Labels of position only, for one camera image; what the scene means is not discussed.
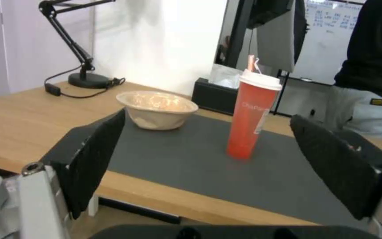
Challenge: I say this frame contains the person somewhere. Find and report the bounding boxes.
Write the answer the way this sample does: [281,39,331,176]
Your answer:
[323,0,382,142]

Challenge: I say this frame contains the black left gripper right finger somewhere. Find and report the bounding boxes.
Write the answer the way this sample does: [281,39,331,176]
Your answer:
[289,114,382,239]

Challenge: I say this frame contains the beige paper bowl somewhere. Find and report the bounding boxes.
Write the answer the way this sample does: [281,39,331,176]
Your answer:
[116,90,200,131]

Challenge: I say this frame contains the black box with plastic bag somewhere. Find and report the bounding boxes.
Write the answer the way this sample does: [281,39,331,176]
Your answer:
[191,63,241,116]

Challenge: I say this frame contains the black lamp cable with switch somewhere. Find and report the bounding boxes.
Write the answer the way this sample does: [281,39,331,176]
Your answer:
[44,66,126,98]

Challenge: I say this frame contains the whiteboard with writing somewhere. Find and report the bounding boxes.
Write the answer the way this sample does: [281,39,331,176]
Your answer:
[290,0,367,85]

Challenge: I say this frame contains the orange white drinking straw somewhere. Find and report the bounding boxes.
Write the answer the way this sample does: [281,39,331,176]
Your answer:
[246,54,264,75]

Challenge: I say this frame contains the red paper cup white lid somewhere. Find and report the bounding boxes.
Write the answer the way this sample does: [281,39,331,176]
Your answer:
[226,74,283,160]

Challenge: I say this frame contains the dark grey desk mat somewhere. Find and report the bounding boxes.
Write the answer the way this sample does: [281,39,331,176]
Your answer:
[38,113,382,226]

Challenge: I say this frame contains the black desk lamp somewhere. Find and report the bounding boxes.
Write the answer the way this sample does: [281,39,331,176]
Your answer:
[39,0,116,88]

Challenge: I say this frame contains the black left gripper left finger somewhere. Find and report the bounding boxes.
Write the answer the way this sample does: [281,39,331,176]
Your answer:
[0,108,127,239]

